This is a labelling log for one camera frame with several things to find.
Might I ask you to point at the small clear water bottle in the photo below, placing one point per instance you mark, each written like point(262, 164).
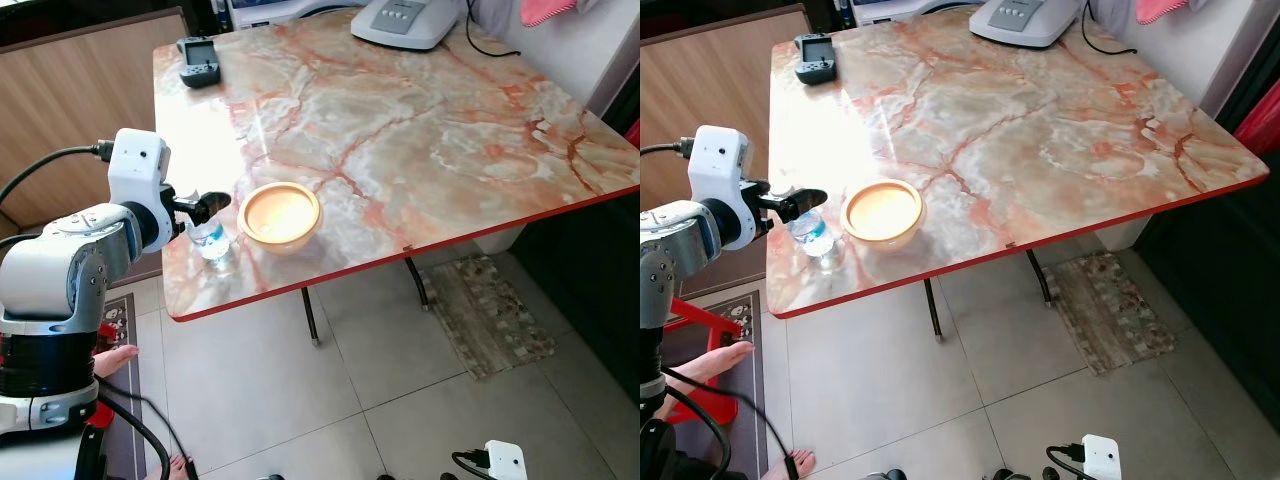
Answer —
point(212, 242)
point(815, 238)

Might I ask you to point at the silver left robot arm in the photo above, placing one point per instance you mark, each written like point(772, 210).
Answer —
point(670, 250)
point(60, 260)

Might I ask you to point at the cream plastic bowl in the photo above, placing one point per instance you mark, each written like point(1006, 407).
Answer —
point(882, 212)
point(279, 215)

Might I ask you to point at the red plastic stool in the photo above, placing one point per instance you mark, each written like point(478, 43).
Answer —
point(700, 310)
point(106, 330)

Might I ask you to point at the black handheld controller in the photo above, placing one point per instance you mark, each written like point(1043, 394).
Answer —
point(815, 58)
point(198, 60)

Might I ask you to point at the brown wooden cabinet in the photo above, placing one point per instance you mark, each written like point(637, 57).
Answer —
point(60, 100)
point(700, 80)

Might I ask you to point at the bare person foot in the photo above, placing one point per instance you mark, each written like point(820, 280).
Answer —
point(170, 470)
point(790, 467)
point(115, 360)
point(720, 362)

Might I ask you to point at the dark cabinet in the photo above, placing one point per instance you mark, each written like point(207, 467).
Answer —
point(590, 290)
point(1220, 260)

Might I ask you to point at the marble pattern table red edge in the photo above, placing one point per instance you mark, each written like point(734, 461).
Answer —
point(420, 140)
point(1020, 140)

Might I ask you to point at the dark patterned rug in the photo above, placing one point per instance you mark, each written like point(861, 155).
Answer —
point(125, 420)
point(745, 420)

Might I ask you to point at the grey desktop device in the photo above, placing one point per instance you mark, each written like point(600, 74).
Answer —
point(1025, 20)
point(405, 22)

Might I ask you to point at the red cloth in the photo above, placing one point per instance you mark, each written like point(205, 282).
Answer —
point(1160, 10)
point(545, 10)

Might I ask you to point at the brown patterned doormat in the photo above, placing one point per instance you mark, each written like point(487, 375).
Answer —
point(490, 315)
point(1110, 310)

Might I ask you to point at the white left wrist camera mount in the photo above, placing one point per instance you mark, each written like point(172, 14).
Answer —
point(718, 160)
point(138, 165)

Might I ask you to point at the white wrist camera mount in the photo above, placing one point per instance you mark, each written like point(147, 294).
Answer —
point(506, 462)
point(138, 165)
point(718, 160)
point(1102, 458)

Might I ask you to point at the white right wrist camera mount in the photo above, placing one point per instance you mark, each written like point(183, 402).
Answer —
point(1102, 458)
point(506, 462)

